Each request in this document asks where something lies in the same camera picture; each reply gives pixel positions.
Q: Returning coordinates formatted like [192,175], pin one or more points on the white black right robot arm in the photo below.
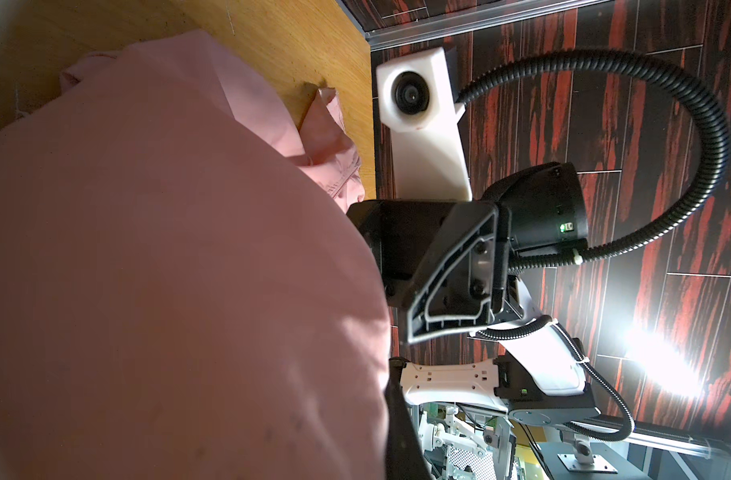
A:
[544,377]

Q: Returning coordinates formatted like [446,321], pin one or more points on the pink zip-up jacket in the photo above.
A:
[182,295]

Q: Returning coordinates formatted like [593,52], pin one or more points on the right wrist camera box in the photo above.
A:
[417,105]

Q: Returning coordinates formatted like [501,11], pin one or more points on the aluminium frame rail right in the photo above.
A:
[392,24]

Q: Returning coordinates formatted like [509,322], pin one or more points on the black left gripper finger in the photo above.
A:
[403,456]

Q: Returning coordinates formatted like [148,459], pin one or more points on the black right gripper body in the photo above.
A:
[447,265]

